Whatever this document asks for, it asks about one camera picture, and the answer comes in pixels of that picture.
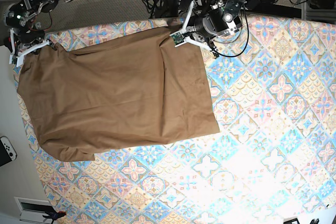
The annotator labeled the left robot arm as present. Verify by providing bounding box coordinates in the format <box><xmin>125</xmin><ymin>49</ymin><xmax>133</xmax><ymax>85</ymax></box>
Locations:
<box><xmin>170</xmin><ymin>0</ymin><xmax>247</xmax><ymax>58</ymax></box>

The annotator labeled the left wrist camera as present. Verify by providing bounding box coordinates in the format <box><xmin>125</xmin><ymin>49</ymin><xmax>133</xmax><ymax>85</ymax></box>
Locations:
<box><xmin>170</xmin><ymin>31</ymin><xmax>184</xmax><ymax>47</ymax></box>

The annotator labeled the brown t-shirt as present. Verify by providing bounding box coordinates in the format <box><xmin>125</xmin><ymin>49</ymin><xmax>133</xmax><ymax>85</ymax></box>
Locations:
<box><xmin>17</xmin><ymin>27</ymin><xmax>219</xmax><ymax>162</ymax></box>

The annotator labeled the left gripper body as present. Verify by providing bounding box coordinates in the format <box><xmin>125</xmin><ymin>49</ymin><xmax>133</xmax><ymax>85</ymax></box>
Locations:
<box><xmin>174</xmin><ymin>0</ymin><xmax>242</xmax><ymax>51</ymax></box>

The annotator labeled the patterned tablecloth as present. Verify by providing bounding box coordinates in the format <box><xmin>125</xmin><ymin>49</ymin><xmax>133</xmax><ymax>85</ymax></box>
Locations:
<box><xmin>19</xmin><ymin>16</ymin><xmax>335</xmax><ymax>223</ymax></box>

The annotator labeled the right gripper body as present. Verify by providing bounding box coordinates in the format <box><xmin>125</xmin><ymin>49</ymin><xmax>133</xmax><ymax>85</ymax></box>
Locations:
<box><xmin>9</xmin><ymin>28</ymin><xmax>53</xmax><ymax>59</ymax></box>

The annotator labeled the white vent box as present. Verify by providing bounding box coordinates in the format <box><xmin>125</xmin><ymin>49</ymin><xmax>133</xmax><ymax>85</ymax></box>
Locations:
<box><xmin>14</xmin><ymin>197</ymin><xmax>54</xmax><ymax>223</ymax></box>

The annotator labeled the game console with white controller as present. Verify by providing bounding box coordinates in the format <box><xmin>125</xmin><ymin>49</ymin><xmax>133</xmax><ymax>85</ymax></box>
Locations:
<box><xmin>0</xmin><ymin>136</ymin><xmax>17</xmax><ymax>166</ymax></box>

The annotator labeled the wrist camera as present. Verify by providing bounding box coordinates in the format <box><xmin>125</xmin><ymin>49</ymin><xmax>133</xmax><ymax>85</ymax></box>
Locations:
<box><xmin>9</xmin><ymin>55</ymin><xmax>24</xmax><ymax>67</ymax></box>
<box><xmin>170</xmin><ymin>31</ymin><xmax>184</xmax><ymax>47</ymax></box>

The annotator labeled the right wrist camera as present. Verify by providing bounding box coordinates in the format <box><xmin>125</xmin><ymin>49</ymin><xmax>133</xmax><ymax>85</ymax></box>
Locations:
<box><xmin>9</xmin><ymin>55</ymin><xmax>24</xmax><ymax>67</ymax></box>

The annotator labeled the orange and black clamp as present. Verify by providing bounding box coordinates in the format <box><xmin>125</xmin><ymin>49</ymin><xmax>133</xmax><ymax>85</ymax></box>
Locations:
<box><xmin>43</xmin><ymin>211</ymin><xmax>67</xmax><ymax>222</ymax></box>

